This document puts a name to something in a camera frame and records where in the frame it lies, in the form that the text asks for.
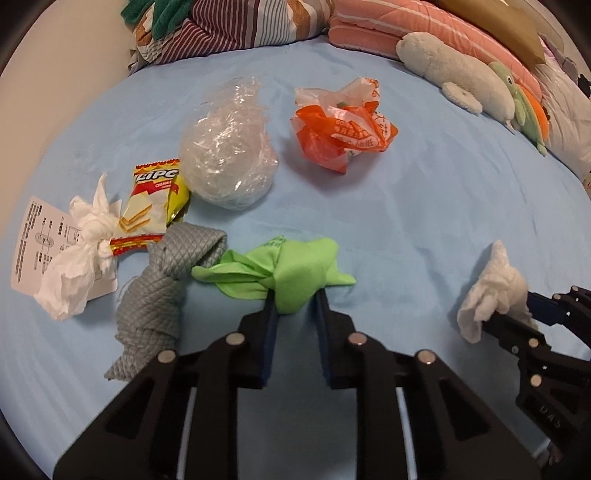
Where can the green towel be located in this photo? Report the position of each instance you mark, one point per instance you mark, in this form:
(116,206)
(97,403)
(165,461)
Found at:
(171,11)

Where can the brown paper bag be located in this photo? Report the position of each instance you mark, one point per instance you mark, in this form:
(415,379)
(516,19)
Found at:
(498,23)

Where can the striped blanket bundle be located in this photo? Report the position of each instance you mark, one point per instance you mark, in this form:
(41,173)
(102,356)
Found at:
(221,27)

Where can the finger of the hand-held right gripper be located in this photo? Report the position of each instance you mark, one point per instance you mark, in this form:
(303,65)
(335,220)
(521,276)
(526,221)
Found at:
(512,332)
(545,309)

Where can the yellow snack wrapper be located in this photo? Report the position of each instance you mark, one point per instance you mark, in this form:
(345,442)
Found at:
(147,198)

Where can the pink striped pillow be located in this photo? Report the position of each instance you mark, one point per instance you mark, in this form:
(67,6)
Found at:
(369,27)

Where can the small white tissue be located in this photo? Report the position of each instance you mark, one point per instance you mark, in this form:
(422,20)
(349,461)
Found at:
(494,286)

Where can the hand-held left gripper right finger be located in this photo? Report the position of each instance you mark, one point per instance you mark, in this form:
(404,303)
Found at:
(333,350)

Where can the green cloth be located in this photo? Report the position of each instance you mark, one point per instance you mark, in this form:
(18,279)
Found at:
(300,272)

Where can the white plush toy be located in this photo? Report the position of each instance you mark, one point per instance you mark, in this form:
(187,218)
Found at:
(452,64)

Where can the green turtle plush toy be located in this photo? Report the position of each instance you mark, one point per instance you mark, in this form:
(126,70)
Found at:
(521,101)

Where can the white pillow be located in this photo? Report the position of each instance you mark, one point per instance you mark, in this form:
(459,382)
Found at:
(568,106)

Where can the orange plastic bag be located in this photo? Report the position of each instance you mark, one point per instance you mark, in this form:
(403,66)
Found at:
(332,134)

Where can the grey quilted cloth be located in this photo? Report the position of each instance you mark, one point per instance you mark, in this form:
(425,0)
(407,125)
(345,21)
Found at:
(152,295)

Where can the white printed card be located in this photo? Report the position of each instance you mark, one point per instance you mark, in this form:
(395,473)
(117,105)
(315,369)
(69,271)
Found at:
(37,244)

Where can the clear plastic bag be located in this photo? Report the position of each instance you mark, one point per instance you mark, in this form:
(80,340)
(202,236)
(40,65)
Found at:
(226,152)

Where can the large white tissue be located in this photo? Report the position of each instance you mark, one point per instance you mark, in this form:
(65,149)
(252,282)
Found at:
(87,230)

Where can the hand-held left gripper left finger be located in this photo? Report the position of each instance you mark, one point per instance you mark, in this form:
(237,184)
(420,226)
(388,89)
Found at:
(258,350)

